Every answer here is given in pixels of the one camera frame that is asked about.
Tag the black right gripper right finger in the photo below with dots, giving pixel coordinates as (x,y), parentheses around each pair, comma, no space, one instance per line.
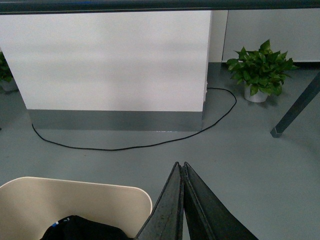
(207,218)

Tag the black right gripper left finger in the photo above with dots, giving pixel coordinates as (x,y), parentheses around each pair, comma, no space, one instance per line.
(166,219)

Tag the cream plastic hamper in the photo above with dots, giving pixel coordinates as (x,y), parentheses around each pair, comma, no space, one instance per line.
(30,205)

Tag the black clothes in hamper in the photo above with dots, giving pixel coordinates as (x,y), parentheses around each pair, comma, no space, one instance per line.
(75,227)

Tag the white partition panel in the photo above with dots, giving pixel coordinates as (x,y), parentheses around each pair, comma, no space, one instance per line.
(132,71)

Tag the green potted plant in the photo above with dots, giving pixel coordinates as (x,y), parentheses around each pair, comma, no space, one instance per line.
(7,81)
(263,71)

